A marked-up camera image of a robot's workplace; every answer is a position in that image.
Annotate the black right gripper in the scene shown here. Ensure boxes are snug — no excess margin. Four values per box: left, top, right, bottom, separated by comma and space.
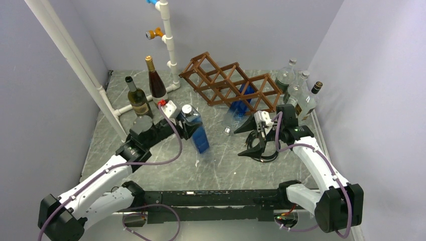
234, 112, 284, 158

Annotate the blue labelled clear bottle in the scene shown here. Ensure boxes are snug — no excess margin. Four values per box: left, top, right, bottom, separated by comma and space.
181, 104, 209, 154

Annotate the dark red wine bottle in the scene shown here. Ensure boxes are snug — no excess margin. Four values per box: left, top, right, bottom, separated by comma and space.
145, 55, 168, 107

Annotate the green wine bottle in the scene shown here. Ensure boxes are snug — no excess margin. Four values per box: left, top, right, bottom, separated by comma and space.
125, 76, 153, 118

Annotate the black labelled whisky bottle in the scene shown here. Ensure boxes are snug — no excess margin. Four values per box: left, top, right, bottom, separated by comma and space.
295, 81, 323, 122

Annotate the clear white labelled bottle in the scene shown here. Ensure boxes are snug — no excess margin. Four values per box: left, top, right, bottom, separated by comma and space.
283, 70, 310, 106

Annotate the round clear glass bottle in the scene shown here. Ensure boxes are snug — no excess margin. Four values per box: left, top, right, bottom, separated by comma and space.
275, 57, 297, 94

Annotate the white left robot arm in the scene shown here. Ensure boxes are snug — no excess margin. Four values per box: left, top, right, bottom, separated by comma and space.
38, 116, 202, 240

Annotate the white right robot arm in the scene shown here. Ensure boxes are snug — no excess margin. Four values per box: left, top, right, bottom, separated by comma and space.
234, 104, 364, 238

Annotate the brown wooden wine rack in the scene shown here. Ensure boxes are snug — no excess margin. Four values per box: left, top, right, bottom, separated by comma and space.
179, 52, 282, 115

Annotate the orange pipe fitting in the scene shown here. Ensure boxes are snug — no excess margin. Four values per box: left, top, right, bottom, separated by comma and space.
146, 27, 164, 40

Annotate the blue pipe fitting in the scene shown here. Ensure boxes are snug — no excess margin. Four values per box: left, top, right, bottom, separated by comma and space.
146, 0, 158, 5

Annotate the coiled black cable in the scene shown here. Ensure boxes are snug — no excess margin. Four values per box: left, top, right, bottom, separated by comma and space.
245, 131, 281, 163

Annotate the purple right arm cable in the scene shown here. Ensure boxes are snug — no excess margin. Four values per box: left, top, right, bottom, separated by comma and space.
274, 111, 353, 240

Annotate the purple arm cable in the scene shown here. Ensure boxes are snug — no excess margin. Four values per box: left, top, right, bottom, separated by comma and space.
37, 104, 184, 241
274, 111, 353, 240

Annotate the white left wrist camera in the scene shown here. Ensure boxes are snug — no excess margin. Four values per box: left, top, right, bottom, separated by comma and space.
157, 99, 180, 120

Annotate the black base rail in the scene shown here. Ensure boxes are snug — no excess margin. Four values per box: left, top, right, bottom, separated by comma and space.
122, 189, 296, 224

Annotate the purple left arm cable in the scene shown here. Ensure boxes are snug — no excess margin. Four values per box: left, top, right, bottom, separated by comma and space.
37, 104, 184, 241

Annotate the white pvc pipe frame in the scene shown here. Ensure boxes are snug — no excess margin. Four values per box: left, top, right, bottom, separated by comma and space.
25, 0, 181, 142

